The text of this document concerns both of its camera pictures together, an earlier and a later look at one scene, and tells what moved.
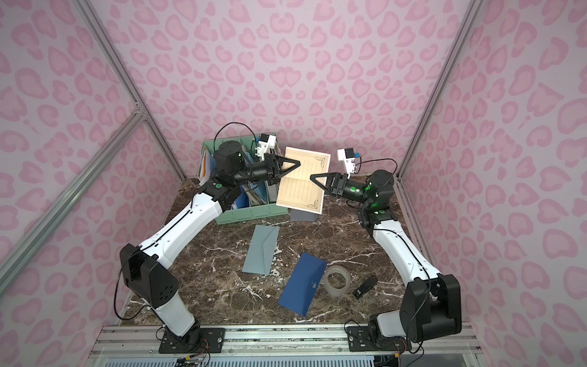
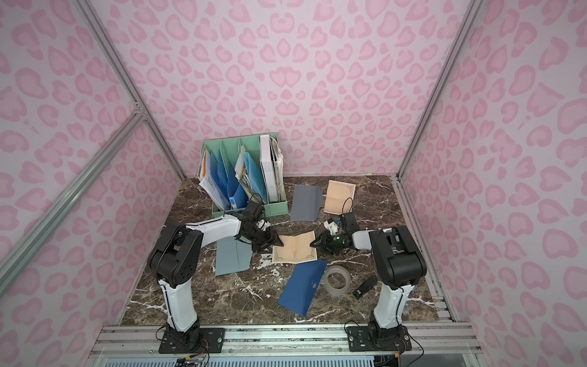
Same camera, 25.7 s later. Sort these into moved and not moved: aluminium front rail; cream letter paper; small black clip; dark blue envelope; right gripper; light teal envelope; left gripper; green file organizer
Moved: cream letter paper; right gripper; left gripper; light teal envelope
Not moved: green file organizer; dark blue envelope; small black clip; aluminium front rail
